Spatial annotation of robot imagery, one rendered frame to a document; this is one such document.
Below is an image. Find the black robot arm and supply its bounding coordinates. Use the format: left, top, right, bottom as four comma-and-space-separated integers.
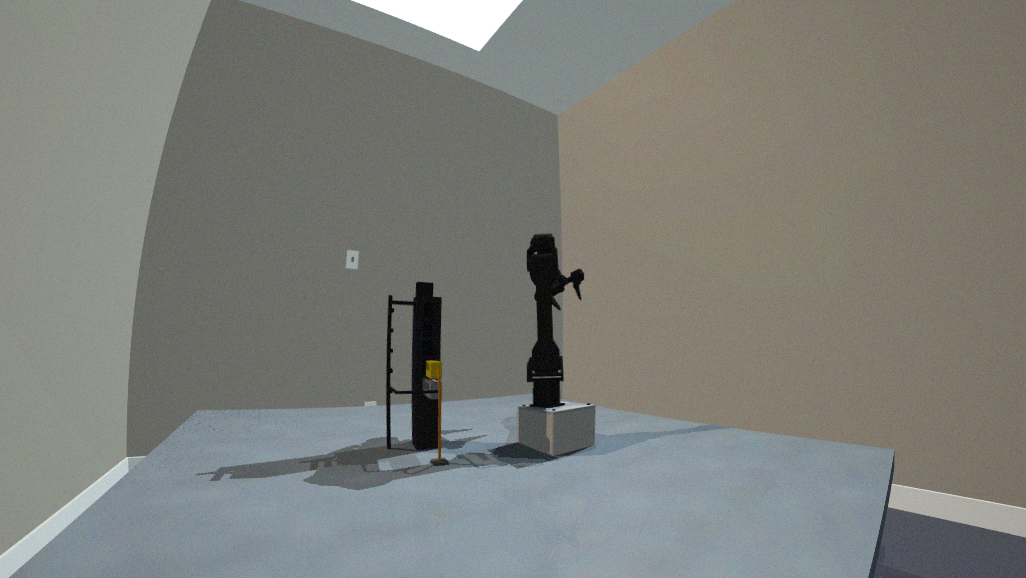
527, 234, 568, 408

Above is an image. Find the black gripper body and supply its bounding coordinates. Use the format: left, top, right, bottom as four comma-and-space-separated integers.
534, 268, 584, 300

